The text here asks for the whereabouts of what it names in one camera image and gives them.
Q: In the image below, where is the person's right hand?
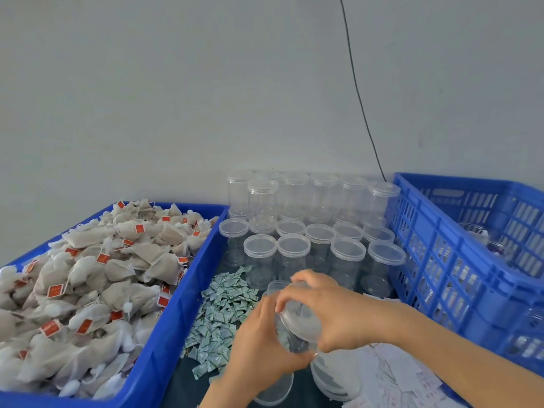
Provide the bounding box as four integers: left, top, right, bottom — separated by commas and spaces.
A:
274, 269, 401, 354

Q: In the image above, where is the person's left hand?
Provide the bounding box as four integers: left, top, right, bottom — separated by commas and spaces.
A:
223, 293, 316, 396

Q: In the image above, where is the clear jar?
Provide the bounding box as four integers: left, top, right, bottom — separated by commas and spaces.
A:
276, 280, 324, 354

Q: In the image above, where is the pile of green desiccant packets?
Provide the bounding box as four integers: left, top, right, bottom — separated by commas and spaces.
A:
182, 266, 263, 381

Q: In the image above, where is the pile of white label papers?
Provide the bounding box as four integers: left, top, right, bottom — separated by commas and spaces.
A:
340, 339, 469, 408

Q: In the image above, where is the group of lidded jars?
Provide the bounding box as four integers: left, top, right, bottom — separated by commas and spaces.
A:
218, 171, 407, 298

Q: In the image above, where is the blue slatted crate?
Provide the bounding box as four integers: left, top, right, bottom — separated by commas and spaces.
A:
389, 172, 544, 377

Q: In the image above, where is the pile of tea bags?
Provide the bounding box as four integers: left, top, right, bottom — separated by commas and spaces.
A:
0, 199, 214, 398

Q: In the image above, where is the blue plastic tray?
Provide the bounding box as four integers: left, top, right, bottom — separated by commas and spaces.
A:
0, 202, 229, 408

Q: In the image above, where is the black cable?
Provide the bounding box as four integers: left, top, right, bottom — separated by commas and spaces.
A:
338, 0, 388, 182

